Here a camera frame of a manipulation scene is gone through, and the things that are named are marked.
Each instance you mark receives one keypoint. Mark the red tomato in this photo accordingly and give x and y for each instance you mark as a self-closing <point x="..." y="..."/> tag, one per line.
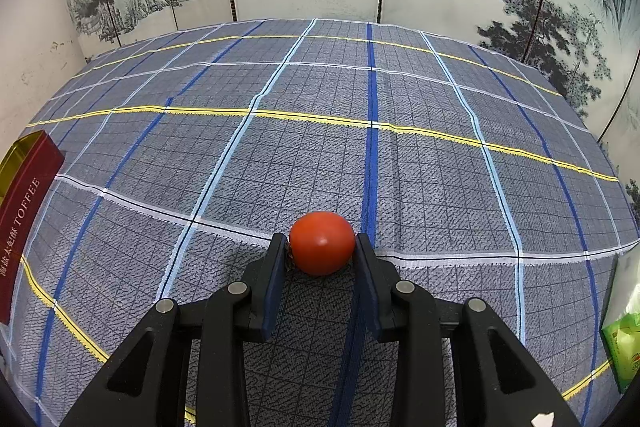
<point x="322" y="243"/>

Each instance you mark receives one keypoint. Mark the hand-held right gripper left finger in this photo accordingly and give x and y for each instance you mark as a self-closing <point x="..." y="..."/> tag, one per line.
<point x="272" y="292"/>

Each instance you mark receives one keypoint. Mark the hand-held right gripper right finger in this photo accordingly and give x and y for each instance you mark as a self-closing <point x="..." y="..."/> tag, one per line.
<point x="370" y="292"/>

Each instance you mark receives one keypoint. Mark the green tissue packet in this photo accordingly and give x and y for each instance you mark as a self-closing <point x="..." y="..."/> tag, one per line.
<point x="625" y="347"/>

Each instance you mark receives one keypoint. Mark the red tin box gold inside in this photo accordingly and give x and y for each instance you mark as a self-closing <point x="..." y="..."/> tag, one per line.
<point x="25" y="217"/>

